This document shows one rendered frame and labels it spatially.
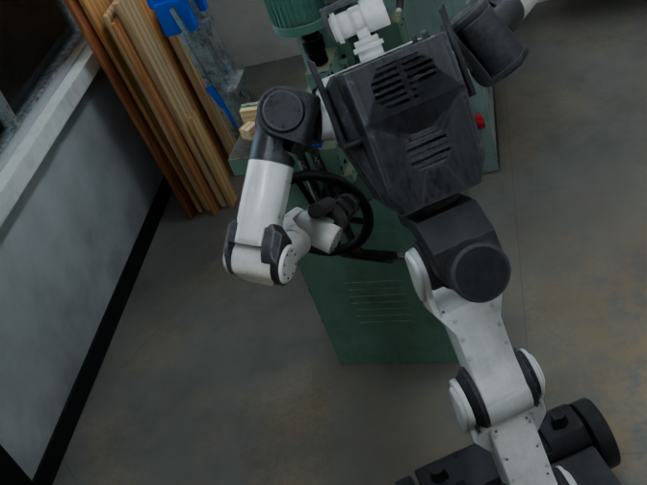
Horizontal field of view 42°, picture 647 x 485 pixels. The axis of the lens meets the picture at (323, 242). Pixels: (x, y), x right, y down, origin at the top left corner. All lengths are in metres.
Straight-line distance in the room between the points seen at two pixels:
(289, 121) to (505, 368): 0.71
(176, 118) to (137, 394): 1.20
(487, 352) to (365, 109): 0.63
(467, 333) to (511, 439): 0.31
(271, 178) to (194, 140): 2.17
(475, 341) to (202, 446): 1.36
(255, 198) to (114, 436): 1.70
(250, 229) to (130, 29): 2.04
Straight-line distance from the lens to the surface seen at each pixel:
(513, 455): 2.03
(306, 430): 2.82
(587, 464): 2.35
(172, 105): 3.67
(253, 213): 1.61
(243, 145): 2.48
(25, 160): 3.14
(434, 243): 1.60
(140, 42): 3.56
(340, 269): 2.61
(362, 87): 1.51
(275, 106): 1.59
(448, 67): 1.54
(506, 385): 1.88
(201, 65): 3.12
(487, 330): 1.83
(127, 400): 3.25
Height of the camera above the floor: 2.11
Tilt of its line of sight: 37 degrees down
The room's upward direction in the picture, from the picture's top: 21 degrees counter-clockwise
